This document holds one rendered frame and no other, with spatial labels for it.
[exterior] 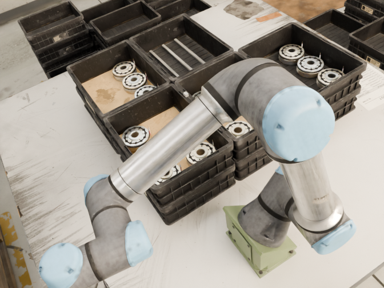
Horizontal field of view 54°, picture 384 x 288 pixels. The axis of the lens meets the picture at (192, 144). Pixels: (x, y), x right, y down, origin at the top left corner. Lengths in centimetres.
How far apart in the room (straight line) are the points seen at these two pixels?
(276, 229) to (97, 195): 52
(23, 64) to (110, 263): 315
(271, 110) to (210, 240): 73
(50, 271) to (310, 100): 51
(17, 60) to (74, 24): 113
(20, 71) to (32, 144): 194
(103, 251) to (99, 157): 92
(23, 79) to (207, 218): 255
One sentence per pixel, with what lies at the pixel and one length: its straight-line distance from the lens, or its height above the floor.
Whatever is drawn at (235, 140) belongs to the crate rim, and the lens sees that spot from 122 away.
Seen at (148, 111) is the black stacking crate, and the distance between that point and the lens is 146.
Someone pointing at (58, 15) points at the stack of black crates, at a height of 52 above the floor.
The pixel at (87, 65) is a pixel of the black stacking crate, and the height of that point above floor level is 90.
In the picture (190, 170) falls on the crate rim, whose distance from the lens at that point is 116.
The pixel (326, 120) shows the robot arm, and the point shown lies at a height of 138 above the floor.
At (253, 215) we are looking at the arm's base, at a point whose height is 89.
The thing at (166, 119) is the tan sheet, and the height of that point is 83.
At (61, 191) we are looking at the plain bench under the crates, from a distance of 156.
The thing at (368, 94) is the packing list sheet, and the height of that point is 70.
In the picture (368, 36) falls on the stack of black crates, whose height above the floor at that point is 39.
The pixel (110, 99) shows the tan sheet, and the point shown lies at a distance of 163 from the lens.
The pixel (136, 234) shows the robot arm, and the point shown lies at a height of 123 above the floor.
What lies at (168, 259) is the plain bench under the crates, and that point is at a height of 70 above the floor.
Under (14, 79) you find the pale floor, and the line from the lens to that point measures 361.
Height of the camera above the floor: 184
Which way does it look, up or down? 48 degrees down
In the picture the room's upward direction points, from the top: 11 degrees counter-clockwise
